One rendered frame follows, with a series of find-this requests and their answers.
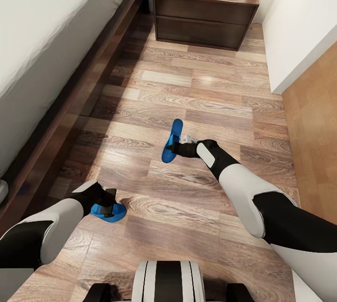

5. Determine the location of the robot trunk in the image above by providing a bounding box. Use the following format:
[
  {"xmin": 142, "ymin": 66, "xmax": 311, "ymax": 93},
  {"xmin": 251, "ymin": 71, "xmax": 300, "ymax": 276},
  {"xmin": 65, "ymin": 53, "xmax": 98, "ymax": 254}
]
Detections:
[{"xmin": 132, "ymin": 261, "xmax": 205, "ymax": 302}]

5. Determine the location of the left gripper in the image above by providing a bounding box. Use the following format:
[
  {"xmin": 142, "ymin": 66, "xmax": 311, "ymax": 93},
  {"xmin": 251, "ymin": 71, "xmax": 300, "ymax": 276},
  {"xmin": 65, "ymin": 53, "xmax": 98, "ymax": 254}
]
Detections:
[{"xmin": 100, "ymin": 188, "xmax": 117, "ymax": 218}]

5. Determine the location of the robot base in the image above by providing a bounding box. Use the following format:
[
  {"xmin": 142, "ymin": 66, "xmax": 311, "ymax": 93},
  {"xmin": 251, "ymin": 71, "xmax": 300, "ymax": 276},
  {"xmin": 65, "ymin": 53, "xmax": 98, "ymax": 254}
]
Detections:
[{"xmin": 83, "ymin": 283, "xmax": 254, "ymax": 302}]

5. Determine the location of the sandal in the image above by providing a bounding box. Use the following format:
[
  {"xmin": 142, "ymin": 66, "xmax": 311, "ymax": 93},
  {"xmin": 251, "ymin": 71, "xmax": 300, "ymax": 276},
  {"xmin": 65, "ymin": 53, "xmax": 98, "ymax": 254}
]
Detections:
[
  {"xmin": 90, "ymin": 203, "xmax": 126, "ymax": 222},
  {"xmin": 161, "ymin": 118, "xmax": 183, "ymax": 163}
]

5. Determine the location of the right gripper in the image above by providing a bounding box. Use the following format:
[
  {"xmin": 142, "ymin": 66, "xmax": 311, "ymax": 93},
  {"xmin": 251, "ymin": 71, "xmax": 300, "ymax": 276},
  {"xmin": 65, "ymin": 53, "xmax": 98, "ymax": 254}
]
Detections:
[{"xmin": 166, "ymin": 142, "xmax": 192, "ymax": 158}]

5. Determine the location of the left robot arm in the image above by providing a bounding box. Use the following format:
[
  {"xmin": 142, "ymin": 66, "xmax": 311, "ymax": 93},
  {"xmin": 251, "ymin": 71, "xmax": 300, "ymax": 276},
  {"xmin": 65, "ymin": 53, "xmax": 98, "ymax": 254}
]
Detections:
[{"xmin": 0, "ymin": 180, "xmax": 117, "ymax": 302}]

